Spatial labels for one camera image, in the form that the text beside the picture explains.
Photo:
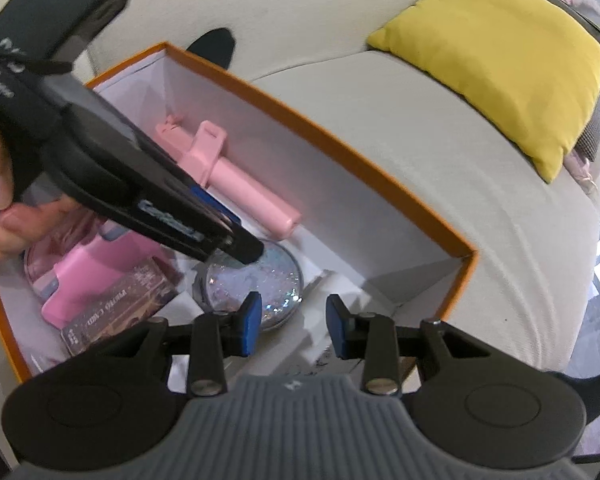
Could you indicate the pink flip case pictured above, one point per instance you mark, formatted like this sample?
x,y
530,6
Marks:
x,y
90,280

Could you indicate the yellow pillow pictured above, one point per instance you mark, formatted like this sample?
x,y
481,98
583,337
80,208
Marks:
x,y
495,60

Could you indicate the pink cloth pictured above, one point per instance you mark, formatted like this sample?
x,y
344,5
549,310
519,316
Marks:
x,y
582,172

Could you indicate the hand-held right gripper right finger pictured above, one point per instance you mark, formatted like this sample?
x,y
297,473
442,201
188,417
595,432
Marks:
x,y
337,329

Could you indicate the beige fabric sofa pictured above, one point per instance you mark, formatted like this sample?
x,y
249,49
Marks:
x,y
405,135

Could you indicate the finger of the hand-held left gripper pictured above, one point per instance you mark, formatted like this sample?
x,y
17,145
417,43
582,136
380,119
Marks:
x,y
190,230
215,209

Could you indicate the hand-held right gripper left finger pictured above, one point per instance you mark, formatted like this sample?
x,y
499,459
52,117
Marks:
x,y
247,324

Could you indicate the round glitter case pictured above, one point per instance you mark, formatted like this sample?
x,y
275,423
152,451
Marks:
x,y
280,280

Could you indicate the white fluffy toy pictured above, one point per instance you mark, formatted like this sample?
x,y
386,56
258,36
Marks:
x,y
586,2

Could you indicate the pink selfie stick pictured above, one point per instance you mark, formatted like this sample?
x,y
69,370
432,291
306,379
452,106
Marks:
x,y
250,195

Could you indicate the orange cardboard box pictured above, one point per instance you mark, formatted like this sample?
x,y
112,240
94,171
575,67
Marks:
x,y
290,150

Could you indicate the brown printed card box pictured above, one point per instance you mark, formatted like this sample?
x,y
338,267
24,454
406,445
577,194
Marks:
x,y
115,310

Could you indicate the person's left hand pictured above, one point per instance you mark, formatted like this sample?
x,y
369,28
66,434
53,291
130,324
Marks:
x,y
25,225

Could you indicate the checked cushion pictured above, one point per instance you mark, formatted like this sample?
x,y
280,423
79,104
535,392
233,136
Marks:
x,y
591,132

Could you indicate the black object behind box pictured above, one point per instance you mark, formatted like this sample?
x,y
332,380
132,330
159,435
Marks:
x,y
212,47

